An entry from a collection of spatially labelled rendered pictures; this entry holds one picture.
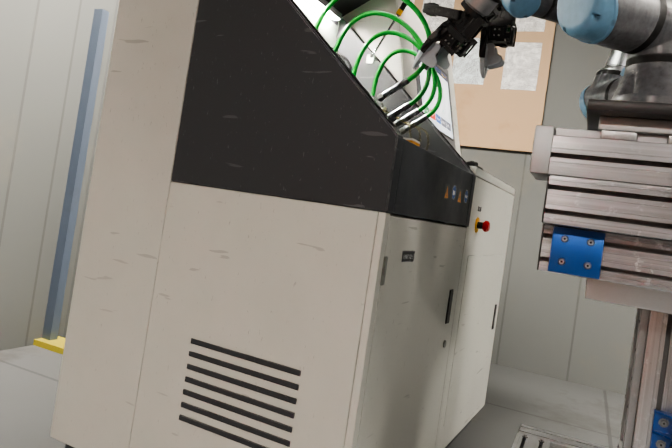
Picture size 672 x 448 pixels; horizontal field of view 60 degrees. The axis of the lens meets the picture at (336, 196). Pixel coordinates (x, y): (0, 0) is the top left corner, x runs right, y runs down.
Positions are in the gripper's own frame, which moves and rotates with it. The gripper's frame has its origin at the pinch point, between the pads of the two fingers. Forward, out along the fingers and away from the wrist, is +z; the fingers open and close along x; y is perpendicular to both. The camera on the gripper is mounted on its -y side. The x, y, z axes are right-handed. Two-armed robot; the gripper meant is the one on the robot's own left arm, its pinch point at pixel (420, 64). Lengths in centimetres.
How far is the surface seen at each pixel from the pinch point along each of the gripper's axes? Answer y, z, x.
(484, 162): -23, 84, 204
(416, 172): 28.7, 8.5, -25.1
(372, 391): 61, 40, -43
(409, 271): 44, 26, -25
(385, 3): -42, 7, 34
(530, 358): 85, 138, 189
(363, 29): -41, 18, 30
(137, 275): 5, 70, -60
